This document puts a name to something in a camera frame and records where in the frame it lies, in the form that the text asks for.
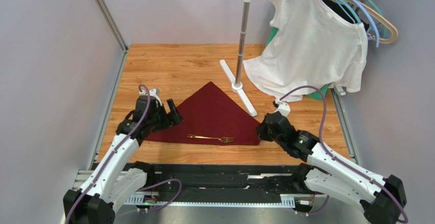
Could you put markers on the black garment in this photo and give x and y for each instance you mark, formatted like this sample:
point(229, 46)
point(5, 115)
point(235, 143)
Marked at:
point(341, 10)

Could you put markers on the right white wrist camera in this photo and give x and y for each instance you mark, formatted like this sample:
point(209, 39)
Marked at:
point(282, 107)

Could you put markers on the aluminium frame rail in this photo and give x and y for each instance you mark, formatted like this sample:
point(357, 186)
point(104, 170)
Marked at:
point(112, 24)

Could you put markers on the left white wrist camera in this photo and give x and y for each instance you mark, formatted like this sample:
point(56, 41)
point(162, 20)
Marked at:
point(155, 92)

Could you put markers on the green garment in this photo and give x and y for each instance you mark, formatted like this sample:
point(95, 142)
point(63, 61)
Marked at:
point(316, 94)

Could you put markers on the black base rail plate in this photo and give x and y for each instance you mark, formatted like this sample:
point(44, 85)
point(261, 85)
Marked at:
point(224, 184)

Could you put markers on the metal utensil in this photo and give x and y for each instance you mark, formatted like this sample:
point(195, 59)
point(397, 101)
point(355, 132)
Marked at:
point(221, 139)

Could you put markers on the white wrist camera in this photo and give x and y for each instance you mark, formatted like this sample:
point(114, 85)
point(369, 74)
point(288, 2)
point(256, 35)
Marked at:
point(155, 92)
point(282, 107)

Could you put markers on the wooden hanger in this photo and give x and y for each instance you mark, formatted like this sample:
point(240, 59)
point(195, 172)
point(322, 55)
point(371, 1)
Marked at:
point(384, 26)

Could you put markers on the teal plastic hanger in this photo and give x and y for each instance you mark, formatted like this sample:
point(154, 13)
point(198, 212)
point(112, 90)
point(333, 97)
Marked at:
point(343, 3)

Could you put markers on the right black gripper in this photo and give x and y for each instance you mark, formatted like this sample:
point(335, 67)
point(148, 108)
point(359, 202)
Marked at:
point(267, 128)

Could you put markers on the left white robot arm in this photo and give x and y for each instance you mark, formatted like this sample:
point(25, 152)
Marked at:
point(100, 197)

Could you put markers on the white t-shirt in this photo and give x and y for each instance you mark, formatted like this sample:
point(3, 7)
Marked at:
point(313, 47)

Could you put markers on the white clothes rack stand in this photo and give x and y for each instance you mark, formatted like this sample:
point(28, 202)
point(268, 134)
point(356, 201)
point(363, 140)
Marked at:
point(235, 78)

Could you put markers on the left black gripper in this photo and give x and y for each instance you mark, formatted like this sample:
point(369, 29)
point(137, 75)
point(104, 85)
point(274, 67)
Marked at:
point(173, 118)

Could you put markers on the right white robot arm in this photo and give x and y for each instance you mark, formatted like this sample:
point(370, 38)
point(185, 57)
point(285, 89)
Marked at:
point(380, 199)

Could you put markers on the dark red cloth napkin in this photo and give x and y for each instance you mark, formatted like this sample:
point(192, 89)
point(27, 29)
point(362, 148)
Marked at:
point(210, 112)

